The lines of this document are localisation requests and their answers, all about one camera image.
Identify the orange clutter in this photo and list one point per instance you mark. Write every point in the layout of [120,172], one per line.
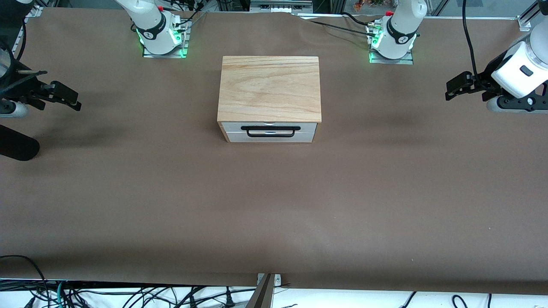
[368,5]

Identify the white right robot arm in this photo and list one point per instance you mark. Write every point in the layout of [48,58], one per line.
[150,21]

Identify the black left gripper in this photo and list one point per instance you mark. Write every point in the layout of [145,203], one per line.
[484,79]

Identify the black cylinder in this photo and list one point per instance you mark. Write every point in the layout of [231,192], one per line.
[17,145]

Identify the metal pole bracket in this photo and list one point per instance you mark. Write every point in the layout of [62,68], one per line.
[277,280]

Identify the grey camera pole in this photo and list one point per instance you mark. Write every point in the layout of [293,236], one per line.
[262,295]

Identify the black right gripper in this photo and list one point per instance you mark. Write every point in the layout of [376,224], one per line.
[22,89]

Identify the light wooden drawer cabinet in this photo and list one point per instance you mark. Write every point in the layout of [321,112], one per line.
[269,90]

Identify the aluminium rail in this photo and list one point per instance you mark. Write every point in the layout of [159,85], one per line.
[280,5]

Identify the brown paper table cover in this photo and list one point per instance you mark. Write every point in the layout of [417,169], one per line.
[274,205]

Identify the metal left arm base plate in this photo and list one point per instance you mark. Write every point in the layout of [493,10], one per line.
[402,61]

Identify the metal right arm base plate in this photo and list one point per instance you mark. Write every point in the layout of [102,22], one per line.
[154,54]

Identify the aluminium corner profile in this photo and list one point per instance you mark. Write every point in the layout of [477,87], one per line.
[528,19]
[34,10]

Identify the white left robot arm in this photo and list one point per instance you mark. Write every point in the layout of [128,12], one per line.
[402,25]

